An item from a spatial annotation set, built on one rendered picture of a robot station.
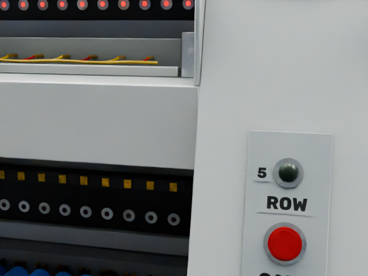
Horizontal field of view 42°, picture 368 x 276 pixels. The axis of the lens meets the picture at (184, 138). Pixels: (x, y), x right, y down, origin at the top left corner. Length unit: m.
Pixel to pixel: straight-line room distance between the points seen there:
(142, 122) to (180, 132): 0.02
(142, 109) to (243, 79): 0.06
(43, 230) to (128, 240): 0.08
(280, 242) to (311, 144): 0.05
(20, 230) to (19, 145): 0.20
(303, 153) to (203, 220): 0.06
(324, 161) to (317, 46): 0.06
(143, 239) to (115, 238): 0.03
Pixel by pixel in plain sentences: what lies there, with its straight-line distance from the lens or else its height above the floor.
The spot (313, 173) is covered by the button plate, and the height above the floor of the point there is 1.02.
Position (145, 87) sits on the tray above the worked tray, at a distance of 0.26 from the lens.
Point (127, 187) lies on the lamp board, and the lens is 0.43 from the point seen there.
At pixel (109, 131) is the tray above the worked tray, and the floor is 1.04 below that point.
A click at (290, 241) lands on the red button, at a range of 0.24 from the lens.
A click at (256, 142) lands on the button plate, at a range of 0.24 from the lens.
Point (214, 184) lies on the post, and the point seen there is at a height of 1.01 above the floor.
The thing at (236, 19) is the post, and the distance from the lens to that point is 0.26.
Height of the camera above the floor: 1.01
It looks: 4 degrees up
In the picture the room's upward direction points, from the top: 4 degrees clockwise
